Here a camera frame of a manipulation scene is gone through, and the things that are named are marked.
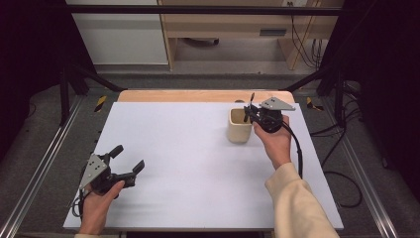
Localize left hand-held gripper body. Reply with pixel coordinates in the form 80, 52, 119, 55
78, 153, 138, 196

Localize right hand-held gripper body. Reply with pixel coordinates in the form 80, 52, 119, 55
252, 96, 297, 134

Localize beige square cup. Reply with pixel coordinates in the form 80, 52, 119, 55
228, 107, 255, 145

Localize person's right hand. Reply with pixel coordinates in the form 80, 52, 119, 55
253, 114, 293, 171

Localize person's left hand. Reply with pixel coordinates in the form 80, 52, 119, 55
78, 179, 127, 236

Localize white table mat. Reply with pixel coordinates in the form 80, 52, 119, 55
62, 101, 345, 231

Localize wooden table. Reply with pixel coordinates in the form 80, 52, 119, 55
117, 89, 296, 104

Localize light wooden desk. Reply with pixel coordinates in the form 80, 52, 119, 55
157, 0, 345, 71

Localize white cabinet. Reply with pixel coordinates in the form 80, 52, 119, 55
65, 0, 169, 65

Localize white power strip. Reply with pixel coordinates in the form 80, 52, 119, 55
281, 0, 310, 8

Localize black curtain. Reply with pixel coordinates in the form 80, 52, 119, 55
0, 0, 98, 160
318, 0, 420, 192

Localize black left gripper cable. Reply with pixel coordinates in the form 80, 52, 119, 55
70, 193, 87, 219

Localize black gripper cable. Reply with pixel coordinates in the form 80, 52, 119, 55
70, 193, 87, 219
280, 120, 364, 209

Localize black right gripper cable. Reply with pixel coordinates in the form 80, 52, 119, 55
280, 120, 364, 209

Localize aluminium floor rail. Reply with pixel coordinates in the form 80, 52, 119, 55
0, 94, 85, 238
321, 97, 400, 238

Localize black floor cables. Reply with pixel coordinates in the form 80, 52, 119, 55
309, 81, 363, 170

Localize black metal frame stand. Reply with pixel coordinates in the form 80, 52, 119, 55
280, 62, 348, 128
58, 60, 128, 127

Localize hanging black cables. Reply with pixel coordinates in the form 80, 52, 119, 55
286, 1, 324, 69

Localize black horizontal frame bar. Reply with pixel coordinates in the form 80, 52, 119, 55
65, 4, 344, 17

